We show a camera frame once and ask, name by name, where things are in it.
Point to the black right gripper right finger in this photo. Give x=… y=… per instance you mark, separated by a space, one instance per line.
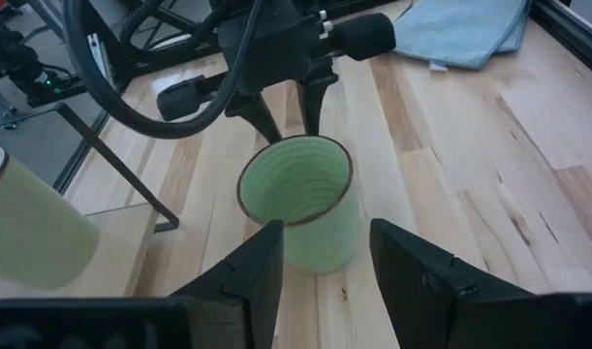
x=412 y=291

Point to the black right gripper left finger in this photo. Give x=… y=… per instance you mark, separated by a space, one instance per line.
x=247 y=291

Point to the blue-grey folded cloth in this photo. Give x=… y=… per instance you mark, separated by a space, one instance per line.
x=460 y=29

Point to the black vertical post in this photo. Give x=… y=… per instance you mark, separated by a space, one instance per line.
x=117 y=166

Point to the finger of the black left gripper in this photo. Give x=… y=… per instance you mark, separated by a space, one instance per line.
x=254 y=111
x=315 y=102

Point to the black device with green light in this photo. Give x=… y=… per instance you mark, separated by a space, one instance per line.
x=14 y=58

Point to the green ribbed cup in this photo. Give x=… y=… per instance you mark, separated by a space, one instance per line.
x=295 y=184

